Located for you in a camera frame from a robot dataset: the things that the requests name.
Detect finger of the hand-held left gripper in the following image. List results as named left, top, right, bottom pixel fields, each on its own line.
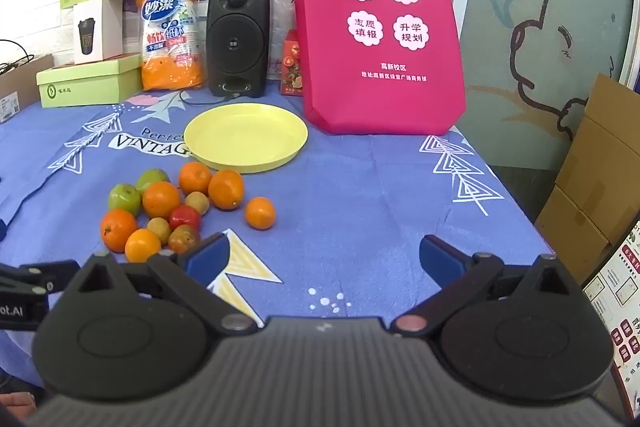
left=17, top=259, right=81, bottom=281
left=0, top=263, right=57, bottom=298

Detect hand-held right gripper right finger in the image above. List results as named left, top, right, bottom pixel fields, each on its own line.
left=391, top=234, right=576, bottom=338

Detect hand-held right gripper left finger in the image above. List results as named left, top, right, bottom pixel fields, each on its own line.
left=70, top=233, right=259, bottom=336

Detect small red-green fruit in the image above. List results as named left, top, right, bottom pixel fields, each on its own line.
left=167, top=225, right=202, bottom=255

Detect small red fruit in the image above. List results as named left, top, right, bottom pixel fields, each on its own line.
left=168, top=205, right=202, bottom=231

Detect small yellow-brown fruit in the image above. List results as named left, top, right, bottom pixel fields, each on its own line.
left=185, top=191, right=210, bottom=216
left=147, top=217, right=172, bottom=245

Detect large orange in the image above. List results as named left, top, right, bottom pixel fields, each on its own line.
left=208, top=169, right=245, bottom=211

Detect yellowish orange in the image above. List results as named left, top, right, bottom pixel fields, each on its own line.
left=124, top=228, right=162, bottom=264

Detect oblong green fruit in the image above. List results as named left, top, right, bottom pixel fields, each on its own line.
left=136, top=169, right=171, bottom=194

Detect round green apple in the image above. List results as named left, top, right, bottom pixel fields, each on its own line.
left=108, top=184, right=142, bottom=215

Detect yellow plastic plate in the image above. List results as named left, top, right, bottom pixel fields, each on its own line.
left=183, top=103, right=309, bottom=174

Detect blue printed tablecloth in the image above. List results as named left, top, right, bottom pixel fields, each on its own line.
left=0, top=89, right=551, bottom=388

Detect flattened brown cardboard boxes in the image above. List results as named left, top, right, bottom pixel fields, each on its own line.
left=534, top=74, right=640, bottom=284

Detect pink fabric tote bag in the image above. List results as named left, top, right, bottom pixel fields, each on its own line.
left=291, top=0, right=467, bottom=136

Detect brown cardboard box with label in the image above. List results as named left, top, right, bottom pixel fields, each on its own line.
left=0, top=54, right=54, bottom=124

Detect printed standing sign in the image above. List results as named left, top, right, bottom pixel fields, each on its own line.
left=581, top=222, right=640, bottom=418

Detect light green shoe box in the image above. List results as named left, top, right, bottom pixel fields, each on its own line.
left=36, top=53, right=143, bottom=108

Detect orange paper cup pack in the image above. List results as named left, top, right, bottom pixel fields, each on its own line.
left=137, top=0, right=206, bottom=92

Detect red juice carton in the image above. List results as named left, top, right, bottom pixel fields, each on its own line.
left=279, top=29, right=304, bottom=98

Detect black speaker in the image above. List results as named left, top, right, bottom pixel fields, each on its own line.
left=206, top=0, right=271, bottom=98

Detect white cup box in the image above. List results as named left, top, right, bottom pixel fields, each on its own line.
left=73, top=0, right=124, bottom=66

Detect black speaker cable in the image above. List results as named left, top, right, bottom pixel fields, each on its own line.
left=177, top=89, right=241, bottom=108

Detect black cable loop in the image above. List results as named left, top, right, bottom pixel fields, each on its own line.
left=0, top=39, right=37, bottom=75

